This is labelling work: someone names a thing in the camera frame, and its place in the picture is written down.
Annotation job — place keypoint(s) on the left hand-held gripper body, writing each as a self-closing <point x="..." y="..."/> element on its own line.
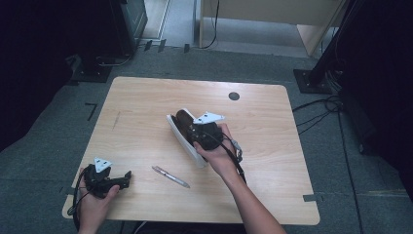
<point x="97" y="180"/>

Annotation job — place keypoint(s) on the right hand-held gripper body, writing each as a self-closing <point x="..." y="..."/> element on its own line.
<point x="207" y="135"/>

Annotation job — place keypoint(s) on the white pencil case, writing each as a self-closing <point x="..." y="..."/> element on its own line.
<point x="185" y="144"/>

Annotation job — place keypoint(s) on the person's right hand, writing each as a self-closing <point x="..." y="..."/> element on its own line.
<point x="220" y="159"/>

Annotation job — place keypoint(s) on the person's left hand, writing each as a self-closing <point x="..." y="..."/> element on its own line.
<point x="92" y="208"/>

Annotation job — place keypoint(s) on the silver pen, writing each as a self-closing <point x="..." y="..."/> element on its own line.
<point x="170" y="176"/>

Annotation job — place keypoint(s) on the person's dark clothing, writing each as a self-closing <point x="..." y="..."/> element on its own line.
<point x="188" y="228"/>

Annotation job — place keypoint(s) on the black stand with square base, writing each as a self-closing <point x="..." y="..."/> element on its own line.
<point x="313" y="81"/>

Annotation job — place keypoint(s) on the grey tape piece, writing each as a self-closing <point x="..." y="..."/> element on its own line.
<point x="309" y="197"/>

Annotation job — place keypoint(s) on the dark curtain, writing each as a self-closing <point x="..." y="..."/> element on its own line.
<point x="383" y="81"/>
<point x="29" y="65"/>

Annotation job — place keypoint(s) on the black cabinet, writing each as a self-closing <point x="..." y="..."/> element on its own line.
<point x="128" y="26"/>

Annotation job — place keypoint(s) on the black stand base plate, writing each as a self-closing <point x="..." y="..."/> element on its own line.
<point x="92" y="73"/>

